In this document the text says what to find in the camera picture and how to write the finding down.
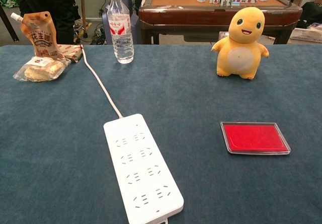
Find white power strip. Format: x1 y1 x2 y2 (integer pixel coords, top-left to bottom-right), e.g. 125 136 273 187
103 113 185 224

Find clear plastic water bottle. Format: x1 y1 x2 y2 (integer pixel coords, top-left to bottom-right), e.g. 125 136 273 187
107 0 135 64

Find brown mahjong table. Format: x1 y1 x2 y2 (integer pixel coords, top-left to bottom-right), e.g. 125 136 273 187
138 0 303 45

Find yellow plush dinosaur toy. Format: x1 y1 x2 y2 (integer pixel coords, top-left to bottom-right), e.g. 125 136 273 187
211 7 270 81

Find red ink pad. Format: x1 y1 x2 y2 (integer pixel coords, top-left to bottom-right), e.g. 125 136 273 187
220 121 292 156

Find red white snack packet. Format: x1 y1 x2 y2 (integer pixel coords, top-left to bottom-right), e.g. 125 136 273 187
58 44 84 63

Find blue table cloth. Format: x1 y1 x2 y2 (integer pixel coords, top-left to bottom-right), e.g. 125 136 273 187
0 43 322 224

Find clear bagged bread package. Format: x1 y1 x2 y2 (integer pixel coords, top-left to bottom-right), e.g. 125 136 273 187
13 56 71 83

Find brown spout drink pouch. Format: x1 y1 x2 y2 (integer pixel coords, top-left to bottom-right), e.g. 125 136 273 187
10 11 66 60

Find white plastic basket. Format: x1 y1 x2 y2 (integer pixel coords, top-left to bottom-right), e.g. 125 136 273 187
289 27 322 44

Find black bag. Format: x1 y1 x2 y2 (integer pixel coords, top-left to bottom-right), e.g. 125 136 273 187
300 2 322 29

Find white power strip cable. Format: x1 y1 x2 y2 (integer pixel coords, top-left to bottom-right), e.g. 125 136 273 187
79 44 124 119

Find tangled black floor cables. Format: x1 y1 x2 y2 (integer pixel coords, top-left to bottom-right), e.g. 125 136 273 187
90 24 107 45

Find blue robot pedestal base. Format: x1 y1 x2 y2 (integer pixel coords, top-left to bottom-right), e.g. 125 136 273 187
102 0 140 45

